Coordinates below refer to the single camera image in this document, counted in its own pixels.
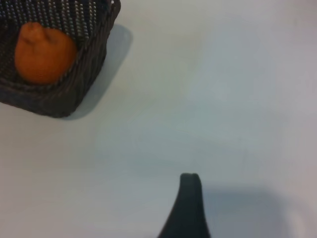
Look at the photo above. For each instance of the dark brown wicker basket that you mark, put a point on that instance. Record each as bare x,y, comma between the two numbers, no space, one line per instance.
81,81

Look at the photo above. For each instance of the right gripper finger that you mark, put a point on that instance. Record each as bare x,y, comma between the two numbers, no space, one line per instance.
188,213

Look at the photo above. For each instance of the orange fruit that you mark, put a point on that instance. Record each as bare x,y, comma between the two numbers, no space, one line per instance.
44,57

